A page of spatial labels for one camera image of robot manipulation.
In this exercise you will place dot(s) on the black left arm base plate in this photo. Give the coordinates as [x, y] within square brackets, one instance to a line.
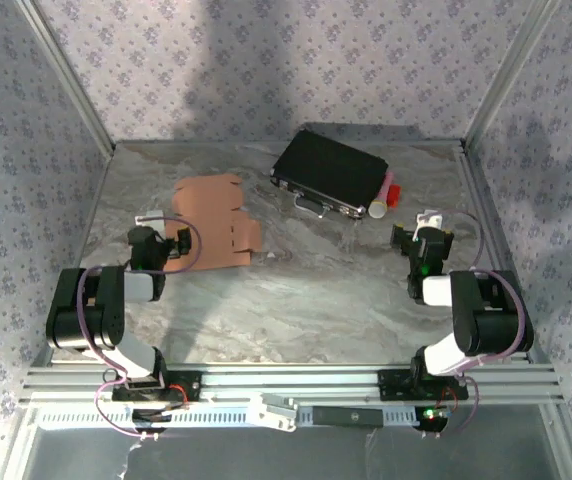
[191, 387]

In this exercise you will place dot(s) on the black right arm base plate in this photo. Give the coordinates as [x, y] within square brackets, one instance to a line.
[391, 385]

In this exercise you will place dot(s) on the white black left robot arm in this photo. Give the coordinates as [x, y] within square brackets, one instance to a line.
[86, 320]

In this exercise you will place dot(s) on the wide aluminium frame rail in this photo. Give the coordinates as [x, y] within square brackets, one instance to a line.
[291, 380]

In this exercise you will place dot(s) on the black flat bar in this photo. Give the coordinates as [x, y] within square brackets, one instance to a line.
[348, 416]

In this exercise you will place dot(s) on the orange-brown paper box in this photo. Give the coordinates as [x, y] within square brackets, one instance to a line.
[211, 205]

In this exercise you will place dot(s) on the aluminium corner post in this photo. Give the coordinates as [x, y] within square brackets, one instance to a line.
[70, 80]
[506, 75]

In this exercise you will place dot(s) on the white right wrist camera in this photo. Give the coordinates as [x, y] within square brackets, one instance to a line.
[428, 221]

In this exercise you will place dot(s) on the white plastic bracket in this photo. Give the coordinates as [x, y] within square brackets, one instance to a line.
[273, 412]

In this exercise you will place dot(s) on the aluminium side rail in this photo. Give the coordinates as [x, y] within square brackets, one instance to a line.
[493, 240]
[89, 225]

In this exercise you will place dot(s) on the red plastic block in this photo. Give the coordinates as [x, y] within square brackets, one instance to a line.
[394, 196]

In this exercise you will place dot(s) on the pink white marker tube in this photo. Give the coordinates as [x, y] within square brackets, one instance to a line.
[380, 202]

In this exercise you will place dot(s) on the black briefcase with metal trim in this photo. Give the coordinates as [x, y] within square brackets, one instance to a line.
[331, 167]

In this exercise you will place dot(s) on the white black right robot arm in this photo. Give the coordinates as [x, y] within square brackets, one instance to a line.
[486, 320]

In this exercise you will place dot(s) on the white torn tape strip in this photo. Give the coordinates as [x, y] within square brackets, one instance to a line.
[128, 460]

